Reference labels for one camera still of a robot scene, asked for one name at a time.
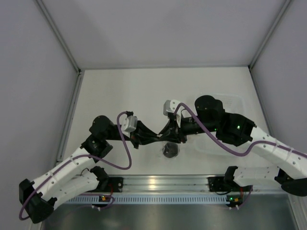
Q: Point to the slotted grey cable duct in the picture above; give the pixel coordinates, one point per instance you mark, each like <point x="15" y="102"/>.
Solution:
<point x="120" y="199"/>

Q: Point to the right aluminium frame post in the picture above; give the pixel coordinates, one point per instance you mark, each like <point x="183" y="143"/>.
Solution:
<point x="273" y="25"/>

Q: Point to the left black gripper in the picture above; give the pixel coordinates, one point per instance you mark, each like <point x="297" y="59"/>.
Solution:
<point x="143" y="135"/>

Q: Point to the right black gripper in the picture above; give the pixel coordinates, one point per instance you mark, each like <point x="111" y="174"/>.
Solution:
<point x="173" y="132"/>

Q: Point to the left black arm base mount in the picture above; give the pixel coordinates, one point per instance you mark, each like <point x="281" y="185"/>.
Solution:
<point x="115" y="185"/>

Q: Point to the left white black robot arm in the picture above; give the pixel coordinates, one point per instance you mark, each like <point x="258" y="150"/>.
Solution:
<point x="79" y="172"/>

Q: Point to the left aluminium frame post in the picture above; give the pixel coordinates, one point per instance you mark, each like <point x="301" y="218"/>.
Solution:
<point x="79" y="74"/>

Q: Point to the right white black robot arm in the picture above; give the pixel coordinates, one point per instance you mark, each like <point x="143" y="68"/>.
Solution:
<point x="288" y="168"/>

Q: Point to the translucent white plastic bin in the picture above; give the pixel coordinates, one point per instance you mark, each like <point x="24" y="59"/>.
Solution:
<point x="223" y="117"/>

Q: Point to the black fake food piece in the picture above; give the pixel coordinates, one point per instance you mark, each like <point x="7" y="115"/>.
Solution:
<point x="170" y="150"/>

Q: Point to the clear zip top bag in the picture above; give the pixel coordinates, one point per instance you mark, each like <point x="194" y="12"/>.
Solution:
<point x="169" y="138"/>

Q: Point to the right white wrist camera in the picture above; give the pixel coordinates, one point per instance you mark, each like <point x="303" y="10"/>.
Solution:
<point x="170" y="106"/>

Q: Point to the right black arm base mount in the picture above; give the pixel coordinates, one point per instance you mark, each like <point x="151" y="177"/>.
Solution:
<point x="216" y="184"/>

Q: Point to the aluminium frame post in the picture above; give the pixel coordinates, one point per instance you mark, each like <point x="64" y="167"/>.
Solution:
<point x="79" y="74"/>
<point x="273" y="25"/>

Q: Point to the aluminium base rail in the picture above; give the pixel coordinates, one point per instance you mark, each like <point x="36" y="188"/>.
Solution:
<point x="167" y="183"/>

